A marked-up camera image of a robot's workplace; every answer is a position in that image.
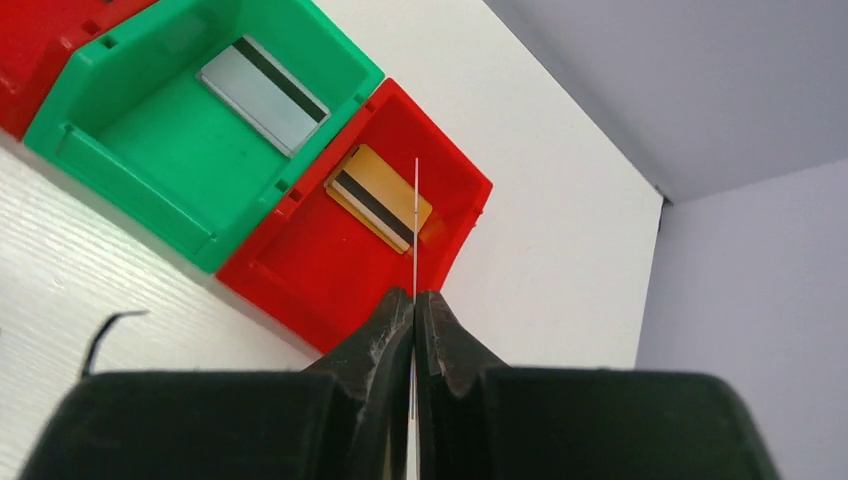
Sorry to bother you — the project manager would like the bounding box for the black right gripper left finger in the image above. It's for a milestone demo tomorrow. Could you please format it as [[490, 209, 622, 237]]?
[[21, 287, 414, 479]]

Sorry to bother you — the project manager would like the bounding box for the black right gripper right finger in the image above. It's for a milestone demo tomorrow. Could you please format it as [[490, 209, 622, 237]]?
[[414, 291, 779, 479]]

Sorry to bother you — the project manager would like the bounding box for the gold VIP card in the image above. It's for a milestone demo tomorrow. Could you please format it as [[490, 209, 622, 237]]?
[[324, 144, 433, 254]]

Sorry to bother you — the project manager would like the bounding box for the silver magnetic stripe card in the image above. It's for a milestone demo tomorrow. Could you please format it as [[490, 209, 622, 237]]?
[[197, 35, 331, 157]]

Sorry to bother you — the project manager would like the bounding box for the red plastic bin right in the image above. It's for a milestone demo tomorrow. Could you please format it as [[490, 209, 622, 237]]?
[[217, 79, 493, 352]]

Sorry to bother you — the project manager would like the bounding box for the red plastic bin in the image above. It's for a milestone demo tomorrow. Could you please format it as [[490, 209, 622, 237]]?
[[217, 79, 493, 352], [1, 0, 155, 141]]

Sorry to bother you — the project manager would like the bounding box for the green plastic bin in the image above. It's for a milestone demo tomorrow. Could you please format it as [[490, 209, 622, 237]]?
[[24, 1, 384, 273]]

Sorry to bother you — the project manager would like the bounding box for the red plastic bin left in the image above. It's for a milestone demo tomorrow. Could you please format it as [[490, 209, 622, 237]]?
[[1, 0, 155, 141]]

